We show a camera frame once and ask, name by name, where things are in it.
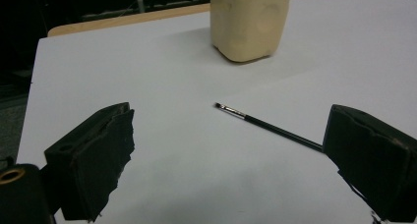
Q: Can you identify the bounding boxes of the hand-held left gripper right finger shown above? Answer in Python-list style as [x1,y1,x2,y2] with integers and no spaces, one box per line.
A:
[322,103,417,223]

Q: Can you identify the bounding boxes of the thin black makeup brush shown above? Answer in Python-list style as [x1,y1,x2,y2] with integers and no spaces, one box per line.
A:
[214,101,325,152]

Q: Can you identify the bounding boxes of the white table mat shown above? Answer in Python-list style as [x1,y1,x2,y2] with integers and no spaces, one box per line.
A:
[16,0,417,224]

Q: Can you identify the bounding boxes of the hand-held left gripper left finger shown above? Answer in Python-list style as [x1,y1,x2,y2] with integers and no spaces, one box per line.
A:
[43,101,136,223]

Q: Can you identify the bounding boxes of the beige square holder cup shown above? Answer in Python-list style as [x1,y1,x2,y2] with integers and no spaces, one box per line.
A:
[209,0,295,63]

